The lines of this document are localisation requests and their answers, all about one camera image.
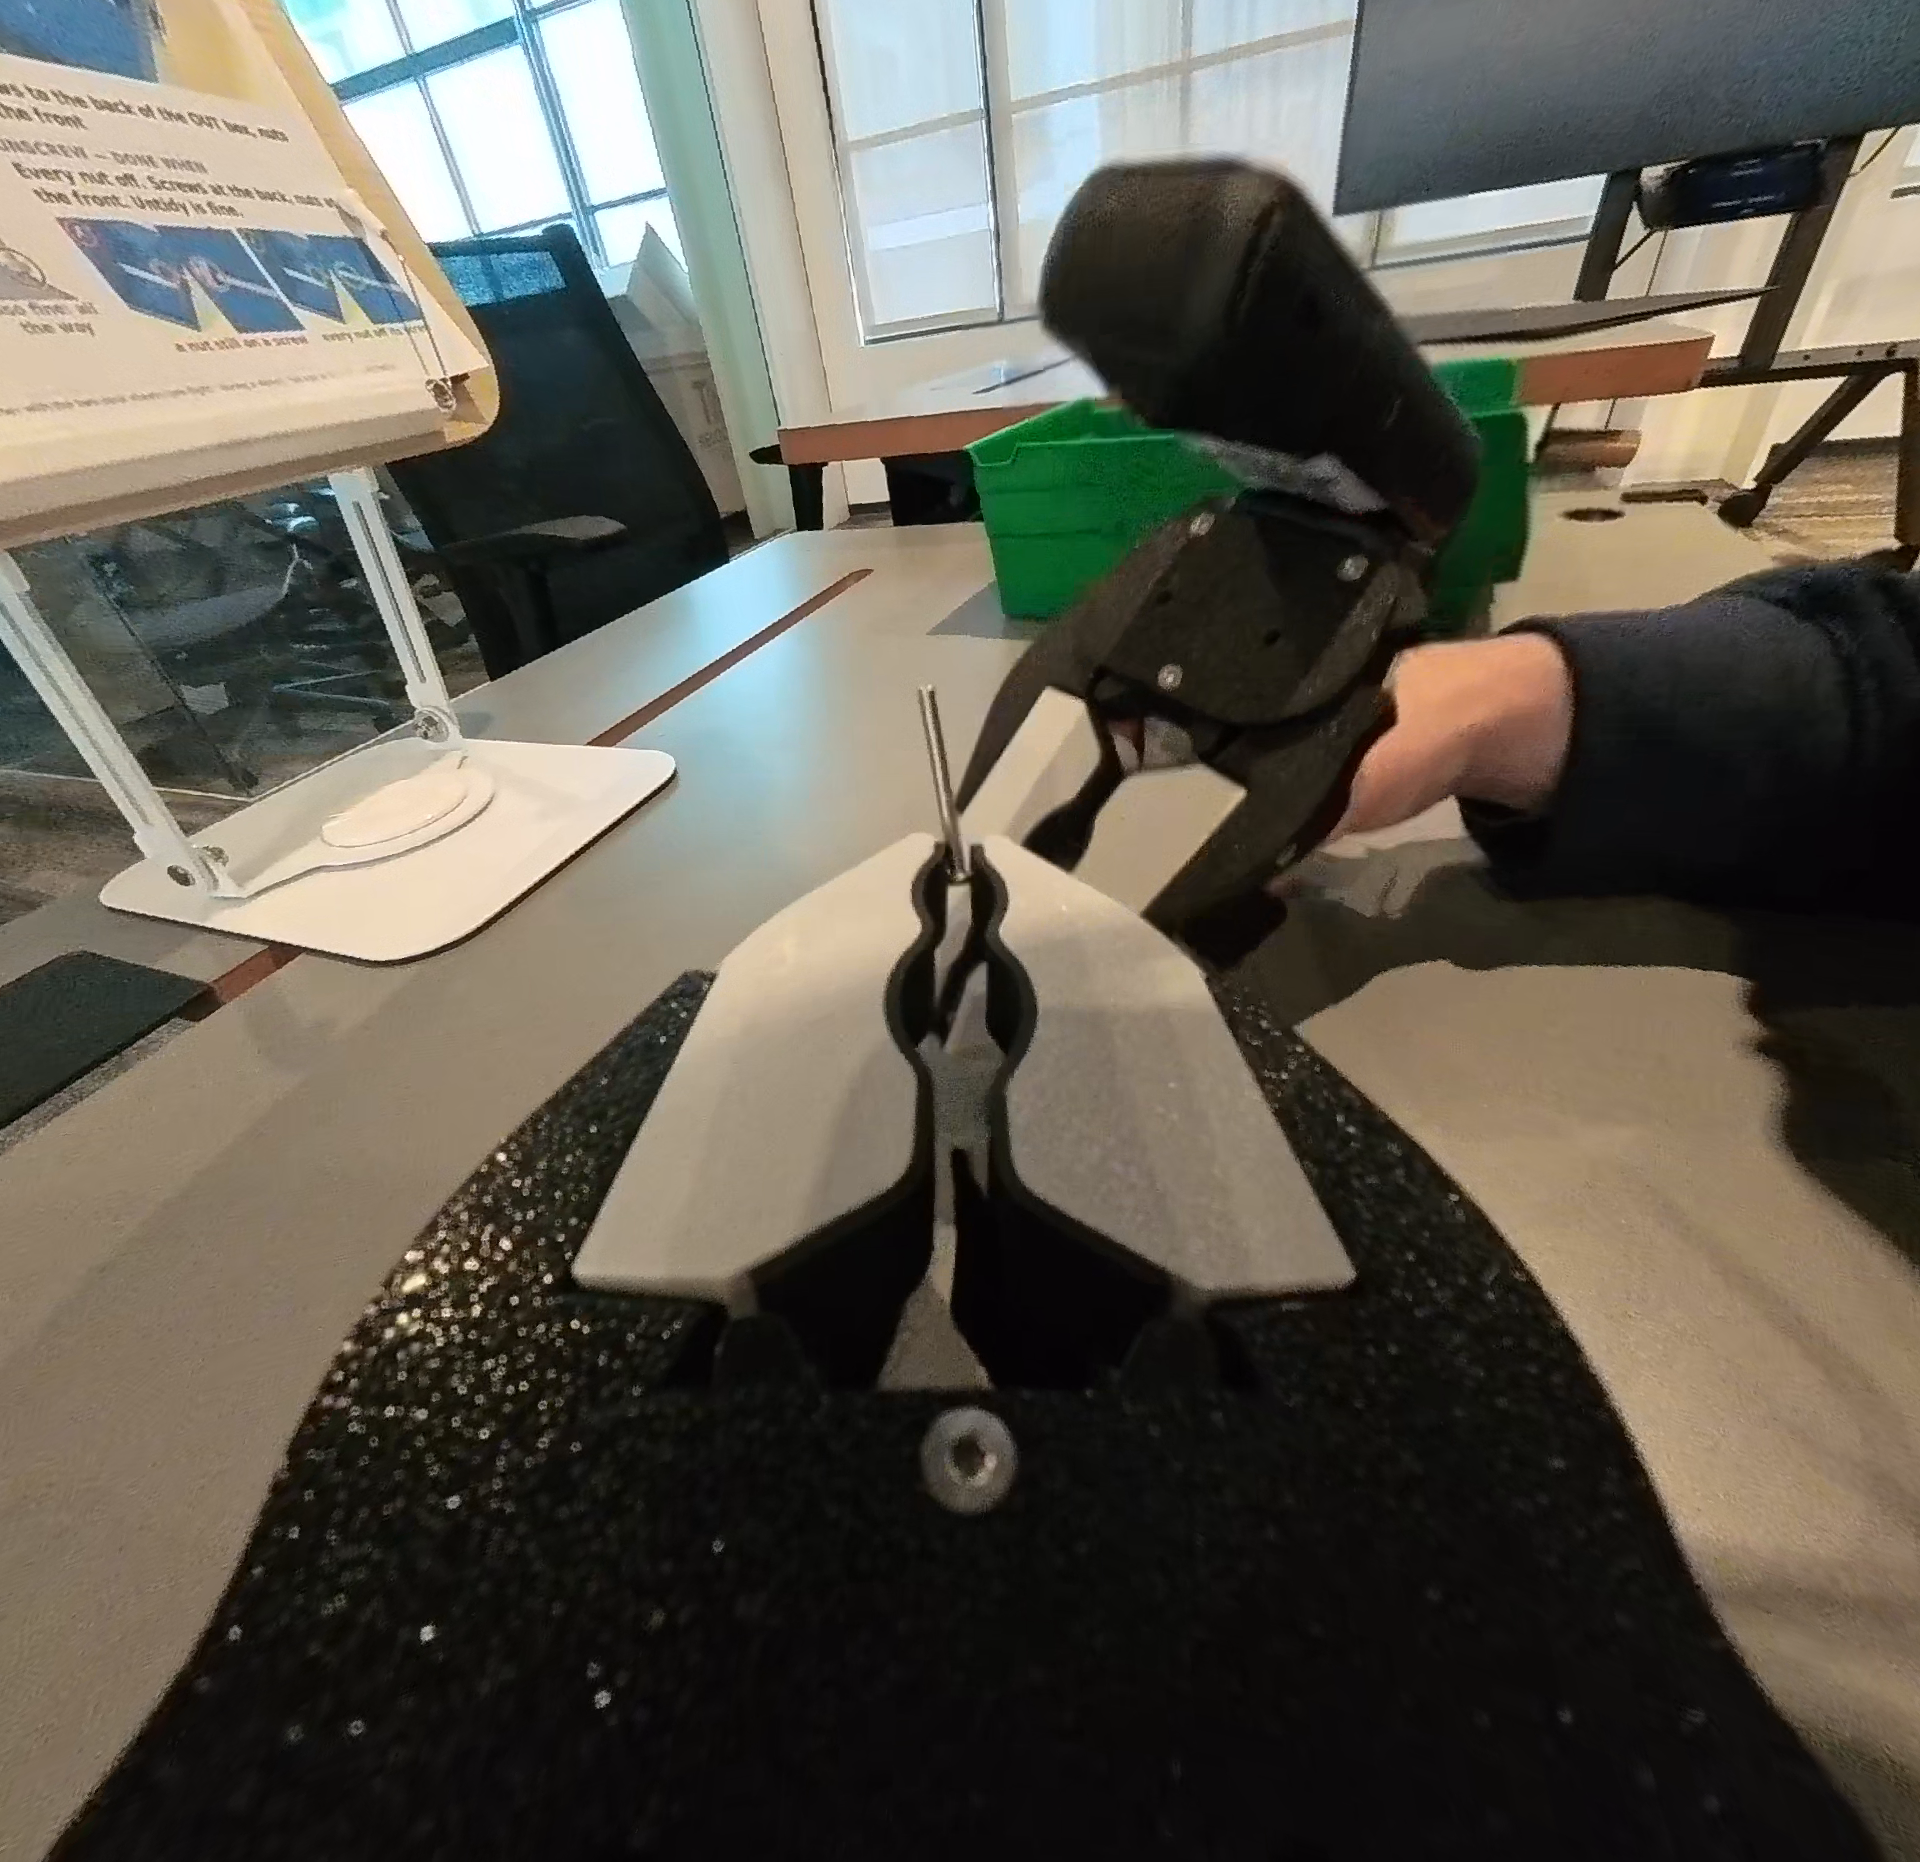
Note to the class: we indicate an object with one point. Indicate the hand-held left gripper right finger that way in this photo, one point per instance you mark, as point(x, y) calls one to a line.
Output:
point(1155, 1113)

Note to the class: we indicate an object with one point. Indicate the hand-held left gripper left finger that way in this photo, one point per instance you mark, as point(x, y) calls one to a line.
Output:
point(765, 1096)

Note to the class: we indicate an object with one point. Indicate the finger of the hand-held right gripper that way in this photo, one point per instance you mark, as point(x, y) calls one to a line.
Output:
point(1068, 737)
point(1186, 827)

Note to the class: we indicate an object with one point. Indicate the long metal screw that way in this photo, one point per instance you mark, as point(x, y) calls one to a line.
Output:
point(933, 758)

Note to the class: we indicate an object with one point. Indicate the green plastic bin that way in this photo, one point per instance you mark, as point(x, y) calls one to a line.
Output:
point(1051, 526)

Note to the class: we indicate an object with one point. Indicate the person's right forearm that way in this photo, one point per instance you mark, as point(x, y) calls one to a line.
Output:
point(1725, 751)

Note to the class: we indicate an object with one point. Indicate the grey desk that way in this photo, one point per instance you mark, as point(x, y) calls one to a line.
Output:
point(450, 1126)

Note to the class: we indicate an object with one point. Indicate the person's right hand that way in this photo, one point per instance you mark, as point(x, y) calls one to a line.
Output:
point(1470, 737)

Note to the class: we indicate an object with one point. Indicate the paned window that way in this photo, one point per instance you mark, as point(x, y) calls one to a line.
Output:
point(496, 91)
point(1111, 77)

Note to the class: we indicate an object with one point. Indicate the white document stand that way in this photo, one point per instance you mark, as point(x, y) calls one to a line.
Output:
point(496, 843)

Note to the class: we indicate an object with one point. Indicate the brown edged table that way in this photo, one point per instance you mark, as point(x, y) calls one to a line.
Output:
point(1619, 363)

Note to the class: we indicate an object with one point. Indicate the black monitor stand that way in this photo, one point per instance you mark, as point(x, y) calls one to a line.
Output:
point(1612, 242)

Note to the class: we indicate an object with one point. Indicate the large black monitor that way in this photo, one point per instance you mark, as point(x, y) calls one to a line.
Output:
point(1619, 46)

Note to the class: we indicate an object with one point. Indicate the small black device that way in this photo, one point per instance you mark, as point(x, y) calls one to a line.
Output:
point(1725, 191)

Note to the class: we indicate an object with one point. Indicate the white cardboard box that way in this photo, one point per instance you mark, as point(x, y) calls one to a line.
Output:
point(659, 363)

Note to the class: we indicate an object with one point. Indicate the black office chair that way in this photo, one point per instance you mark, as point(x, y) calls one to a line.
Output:
point(572, 422)

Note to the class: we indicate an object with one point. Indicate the printed instruction sheet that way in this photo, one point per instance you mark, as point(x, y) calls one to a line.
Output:
point(151, 242)

